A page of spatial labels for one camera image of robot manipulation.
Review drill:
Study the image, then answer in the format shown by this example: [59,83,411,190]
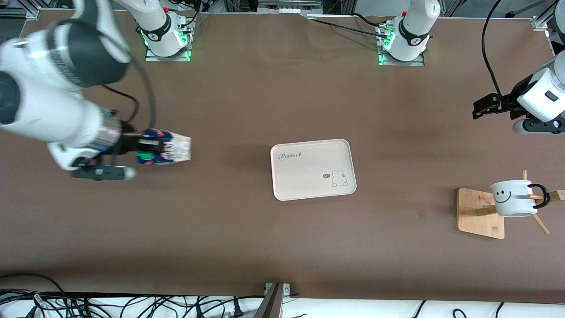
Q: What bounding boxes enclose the blue milk carton green cap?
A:
[136,128,193,166]

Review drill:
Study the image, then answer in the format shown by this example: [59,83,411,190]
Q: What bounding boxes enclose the white smiley mug black handle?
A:
[490,179,551,218]

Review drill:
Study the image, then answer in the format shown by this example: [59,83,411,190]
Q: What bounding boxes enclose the bamboo cup rack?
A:
[456,170,565,240]

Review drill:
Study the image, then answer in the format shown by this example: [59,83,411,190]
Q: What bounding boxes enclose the cream rabbit print tray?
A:
[270,139,357,202]

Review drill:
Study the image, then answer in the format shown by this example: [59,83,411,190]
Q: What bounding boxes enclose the white power strip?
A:
[257,0,324,15]

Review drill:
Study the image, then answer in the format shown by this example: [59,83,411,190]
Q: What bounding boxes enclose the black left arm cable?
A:
[482,0,509,101]

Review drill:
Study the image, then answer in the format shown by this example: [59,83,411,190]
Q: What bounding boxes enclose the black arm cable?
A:
[482,0,509,101]
[101,55,157,134]

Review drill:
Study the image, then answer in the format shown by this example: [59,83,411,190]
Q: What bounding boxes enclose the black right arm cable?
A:
[101,55,157,134]

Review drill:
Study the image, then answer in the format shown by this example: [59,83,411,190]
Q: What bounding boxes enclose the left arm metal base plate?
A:
[378,21,426,67]

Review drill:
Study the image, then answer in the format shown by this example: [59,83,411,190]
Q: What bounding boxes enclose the aluminium frame corner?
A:
[0,5,43,21]
[531,0,565,32]

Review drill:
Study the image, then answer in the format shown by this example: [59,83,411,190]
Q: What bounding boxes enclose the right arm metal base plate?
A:
[144,13,192,63]

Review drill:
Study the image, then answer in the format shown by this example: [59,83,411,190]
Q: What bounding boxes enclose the tangled black floor cables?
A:
[0,273,266,318]

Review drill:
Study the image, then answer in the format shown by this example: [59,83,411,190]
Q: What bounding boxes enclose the black cable across table edge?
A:
[305,12,394,40]

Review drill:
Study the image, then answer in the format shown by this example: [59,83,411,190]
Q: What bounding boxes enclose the aluminium bracket post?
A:
[253,282,291,318]

